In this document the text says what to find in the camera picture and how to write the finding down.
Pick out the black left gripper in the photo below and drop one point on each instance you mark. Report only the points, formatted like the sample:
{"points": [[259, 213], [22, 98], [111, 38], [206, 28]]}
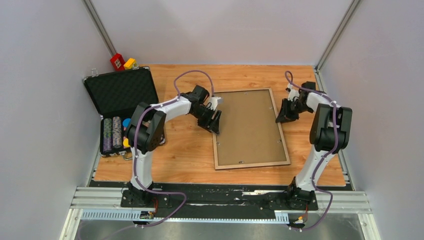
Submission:
{"points": [[213, 125]]}

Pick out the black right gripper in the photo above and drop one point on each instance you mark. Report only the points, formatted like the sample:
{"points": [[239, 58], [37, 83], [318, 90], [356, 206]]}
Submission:
{"points": [[285, 115]]}

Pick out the brown cardboard backing board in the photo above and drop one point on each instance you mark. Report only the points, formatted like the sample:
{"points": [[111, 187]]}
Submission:
{"points": [[250, 127]]}

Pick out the wooden picture frame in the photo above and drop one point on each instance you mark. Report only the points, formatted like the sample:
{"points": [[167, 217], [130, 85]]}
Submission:
{"points": [[251, 165]]}

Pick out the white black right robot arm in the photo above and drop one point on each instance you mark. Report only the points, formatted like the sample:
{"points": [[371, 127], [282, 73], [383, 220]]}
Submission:
{"points": [[329, 133]]}

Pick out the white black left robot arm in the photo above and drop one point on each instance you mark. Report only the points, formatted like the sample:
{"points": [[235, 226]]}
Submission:
{"points": [[146, 132]]}

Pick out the blue round chip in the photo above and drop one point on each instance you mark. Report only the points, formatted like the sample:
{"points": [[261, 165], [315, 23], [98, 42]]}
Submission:
{"points": [[126, 122]]}

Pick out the yellow round chip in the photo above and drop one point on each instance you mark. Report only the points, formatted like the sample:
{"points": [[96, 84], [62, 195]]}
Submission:
{"points": [[125, 143]]}

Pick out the grey pink chip stack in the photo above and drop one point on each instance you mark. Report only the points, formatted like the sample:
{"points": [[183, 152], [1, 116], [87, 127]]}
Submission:
{"points": [[116, 132]]}

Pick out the black poker chip case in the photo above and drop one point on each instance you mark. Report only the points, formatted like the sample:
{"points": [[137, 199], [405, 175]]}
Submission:
{"points": [[117, 94]]}

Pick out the yellow toy block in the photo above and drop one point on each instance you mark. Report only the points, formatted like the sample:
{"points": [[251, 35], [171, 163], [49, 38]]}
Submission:
{"points": [[131, 63]]}

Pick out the green purple chip stack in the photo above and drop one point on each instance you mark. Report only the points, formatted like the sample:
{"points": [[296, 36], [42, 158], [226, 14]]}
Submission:
{"points": [[107, 135]]}

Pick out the red toy house block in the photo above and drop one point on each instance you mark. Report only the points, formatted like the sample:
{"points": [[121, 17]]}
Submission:
{"points": [[118, 62]]}

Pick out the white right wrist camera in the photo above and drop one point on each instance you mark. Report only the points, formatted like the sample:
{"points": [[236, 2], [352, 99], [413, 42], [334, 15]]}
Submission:
{"points": [[293, 93]]}

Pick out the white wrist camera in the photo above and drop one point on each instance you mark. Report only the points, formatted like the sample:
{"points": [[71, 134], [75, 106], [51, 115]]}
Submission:
{"points": [[213, 102], [293, 93]]}

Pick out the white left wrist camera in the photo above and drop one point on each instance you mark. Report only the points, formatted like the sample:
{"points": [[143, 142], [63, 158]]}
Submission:
{"points": [[213, 102]]}

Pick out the aluminium rail frame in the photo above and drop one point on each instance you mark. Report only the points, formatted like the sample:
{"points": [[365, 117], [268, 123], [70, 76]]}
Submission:
{"points": [[101, 203]]}

